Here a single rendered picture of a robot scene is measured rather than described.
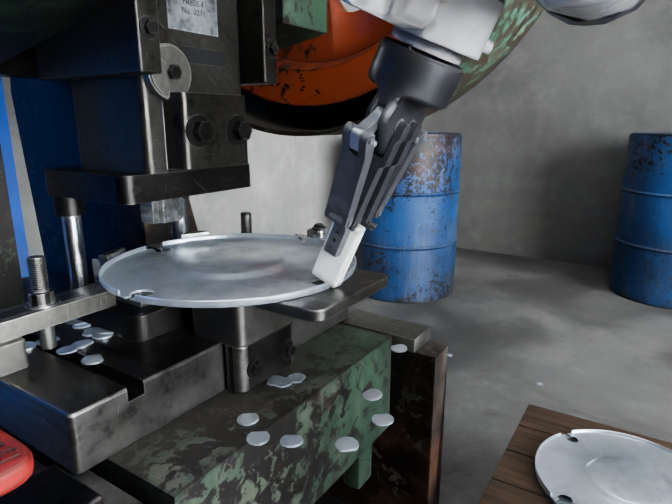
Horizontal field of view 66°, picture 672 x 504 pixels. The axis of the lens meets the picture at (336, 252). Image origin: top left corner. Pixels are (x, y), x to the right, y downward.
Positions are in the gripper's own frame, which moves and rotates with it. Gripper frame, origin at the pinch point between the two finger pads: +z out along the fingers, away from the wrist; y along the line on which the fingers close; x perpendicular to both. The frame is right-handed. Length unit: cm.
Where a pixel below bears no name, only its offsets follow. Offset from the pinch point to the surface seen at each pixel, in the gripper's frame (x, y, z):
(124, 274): 18.6, -8.7, 12.6
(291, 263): 6.8, 4.5, 7.1
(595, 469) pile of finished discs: -41, 45, 31
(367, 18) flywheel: 27, 37, -19
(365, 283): -3.2, 2.8, 2.8
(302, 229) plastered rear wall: 105, 189, 98
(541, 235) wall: 3, 332, 73
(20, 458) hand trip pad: 0.0, -30.6, 6.5
